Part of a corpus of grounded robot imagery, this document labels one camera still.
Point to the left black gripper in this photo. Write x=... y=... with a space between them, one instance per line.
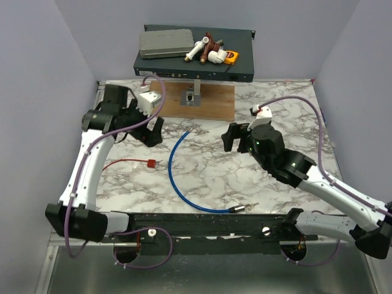
x=150 y=138

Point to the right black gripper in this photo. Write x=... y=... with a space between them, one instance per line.
x=236 y=130

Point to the red cable lock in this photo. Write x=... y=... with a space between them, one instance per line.
x=150 y=163

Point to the silver key bunch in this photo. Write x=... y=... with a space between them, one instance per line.
x=251 y=206

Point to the white elbow pipe fitting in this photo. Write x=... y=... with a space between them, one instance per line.
x=217 y=57

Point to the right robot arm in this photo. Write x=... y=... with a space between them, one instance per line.
x=364 y=221

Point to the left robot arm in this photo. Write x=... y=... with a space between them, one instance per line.
x=75 y=214

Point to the wooden board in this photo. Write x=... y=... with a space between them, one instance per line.
x=218 y=102

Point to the dark teal rack device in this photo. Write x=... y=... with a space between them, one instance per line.
x=236 y=40

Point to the yellow tape measure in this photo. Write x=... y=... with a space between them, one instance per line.
x=231 y=57

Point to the brown pipe fitting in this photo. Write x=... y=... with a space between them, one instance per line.
x=211 y=45

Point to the white straight pipe fitting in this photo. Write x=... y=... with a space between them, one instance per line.
x=199 y=45

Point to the grey plastic case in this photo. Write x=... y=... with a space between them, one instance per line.
x=165 y=43

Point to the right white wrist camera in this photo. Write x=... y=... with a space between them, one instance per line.
x=262 y=115

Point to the metal stand post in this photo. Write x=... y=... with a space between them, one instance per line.
x=191 y=96

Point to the black mounting rail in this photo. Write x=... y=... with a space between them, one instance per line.
x=208 y=234

